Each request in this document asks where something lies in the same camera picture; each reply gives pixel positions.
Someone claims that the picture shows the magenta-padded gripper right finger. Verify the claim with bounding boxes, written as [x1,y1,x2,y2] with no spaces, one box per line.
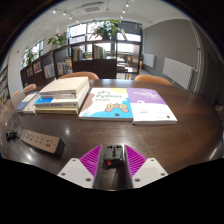
[123,144,169,189]

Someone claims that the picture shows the dark blue book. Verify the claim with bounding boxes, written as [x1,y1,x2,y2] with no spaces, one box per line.
[15,91,39,113]

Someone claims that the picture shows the yellow-edged book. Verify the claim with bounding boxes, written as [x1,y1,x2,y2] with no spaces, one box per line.
[34,106,81,116]

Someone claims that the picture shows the purple and white book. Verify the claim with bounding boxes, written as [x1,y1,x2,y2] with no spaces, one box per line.
[126,87,179,126]

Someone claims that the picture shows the blue-covered thick book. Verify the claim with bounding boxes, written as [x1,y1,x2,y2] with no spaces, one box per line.
[33,83,91,109]

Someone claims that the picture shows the ceiling air conditioner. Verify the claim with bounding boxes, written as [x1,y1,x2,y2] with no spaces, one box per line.
[80,1,106,14]

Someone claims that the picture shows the colourful illustrated book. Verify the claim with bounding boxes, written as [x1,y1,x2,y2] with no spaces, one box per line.
[78,87,134,122]

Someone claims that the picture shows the small white radiator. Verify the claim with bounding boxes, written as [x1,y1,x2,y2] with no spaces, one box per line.
[142,52,157,69]

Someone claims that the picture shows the orange chairs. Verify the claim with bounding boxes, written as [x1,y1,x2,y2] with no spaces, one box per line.
[12,70,174,98]

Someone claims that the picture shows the small potted plant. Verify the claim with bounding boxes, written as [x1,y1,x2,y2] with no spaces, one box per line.
[24,49,39,64]

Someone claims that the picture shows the ceiling spot lights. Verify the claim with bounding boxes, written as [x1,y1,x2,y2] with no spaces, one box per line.
[51,1,131,20]

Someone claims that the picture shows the large multi-pane window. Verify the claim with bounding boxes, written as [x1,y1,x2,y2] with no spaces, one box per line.
[67,20,143,56]

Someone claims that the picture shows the dark wooden shelf unit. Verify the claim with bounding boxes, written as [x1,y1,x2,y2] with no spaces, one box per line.
[19,39,144,88]

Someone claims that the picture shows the wall bookshelf unit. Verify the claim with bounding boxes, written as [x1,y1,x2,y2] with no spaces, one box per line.
[0,66,11,104]

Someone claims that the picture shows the large white radiator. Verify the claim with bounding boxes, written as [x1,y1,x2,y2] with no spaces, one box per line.
[162,57,195,90]

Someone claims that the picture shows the narrow side window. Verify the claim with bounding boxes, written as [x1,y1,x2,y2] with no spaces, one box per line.
[20,39,45,69]

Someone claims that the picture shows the black power strip cable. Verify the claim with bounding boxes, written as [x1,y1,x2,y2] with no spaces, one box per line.
[4,129,23,143]

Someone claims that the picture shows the large potted plant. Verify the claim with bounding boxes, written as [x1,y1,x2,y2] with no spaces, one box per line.
[89,19,123,40]

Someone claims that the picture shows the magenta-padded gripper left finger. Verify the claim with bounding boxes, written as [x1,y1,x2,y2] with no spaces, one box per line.
[57,144,103,190]

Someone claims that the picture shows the medium potted plant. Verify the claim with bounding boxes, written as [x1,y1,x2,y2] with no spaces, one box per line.
[46,32,68,48]

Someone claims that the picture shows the black charger with red button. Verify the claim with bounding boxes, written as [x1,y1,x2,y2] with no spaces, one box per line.
[103,144,125,170]

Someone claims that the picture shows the dark power strip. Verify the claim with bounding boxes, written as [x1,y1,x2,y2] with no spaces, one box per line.
[20,129,66,158]

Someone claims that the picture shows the white flat book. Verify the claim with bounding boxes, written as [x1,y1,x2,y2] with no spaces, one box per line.
[22,94,43,115]

